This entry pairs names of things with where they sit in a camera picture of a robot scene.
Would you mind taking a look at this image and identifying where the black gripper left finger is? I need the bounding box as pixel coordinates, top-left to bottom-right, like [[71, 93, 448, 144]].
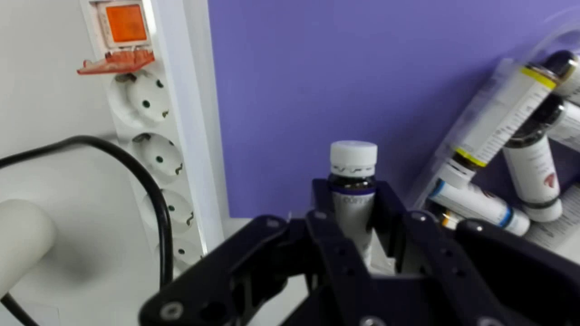
[[138, 177, 390, 326]]

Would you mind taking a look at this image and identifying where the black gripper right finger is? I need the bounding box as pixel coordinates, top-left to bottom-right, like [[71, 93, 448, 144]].
[[368, 178, 580, 326]]

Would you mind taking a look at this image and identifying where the white bottle with blue band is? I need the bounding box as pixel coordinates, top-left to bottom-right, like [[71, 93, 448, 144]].
[[327, 139, 381, 267]]

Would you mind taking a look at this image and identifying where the white bottle with yellow band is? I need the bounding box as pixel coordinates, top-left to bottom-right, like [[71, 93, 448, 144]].
[[439, 209, 466, 231]]

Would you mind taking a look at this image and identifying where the white bottle with blue bands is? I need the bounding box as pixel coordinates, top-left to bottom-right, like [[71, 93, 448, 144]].
[[426, 175, 533, 236]]

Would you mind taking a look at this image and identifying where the white bottle with red mark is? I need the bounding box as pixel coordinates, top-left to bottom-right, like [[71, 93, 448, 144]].
[[502, 93, 566, 224]]

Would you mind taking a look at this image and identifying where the white bottle with yellow bands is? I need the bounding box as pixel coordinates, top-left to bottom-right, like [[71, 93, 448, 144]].
[[432, 48, 579, 195]]

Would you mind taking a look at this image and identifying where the white bottle with dark cap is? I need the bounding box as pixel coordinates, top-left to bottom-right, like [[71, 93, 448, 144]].
[[546, 52, 580, 153]]

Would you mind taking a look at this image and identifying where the purple mat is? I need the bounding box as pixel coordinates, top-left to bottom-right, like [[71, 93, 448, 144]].
[[207, 0, 580, 220]]

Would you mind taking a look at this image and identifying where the plastic bag of tubes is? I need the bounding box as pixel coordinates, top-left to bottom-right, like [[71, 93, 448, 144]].
[[403, 15, 580, 251]]

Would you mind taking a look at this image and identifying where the black cable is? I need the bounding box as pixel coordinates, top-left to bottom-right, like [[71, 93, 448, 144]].
[[0, 133, 178, 326]]

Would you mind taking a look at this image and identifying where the white power strip orange switch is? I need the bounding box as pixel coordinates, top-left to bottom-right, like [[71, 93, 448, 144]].
[[77, 0, 232, 274]]

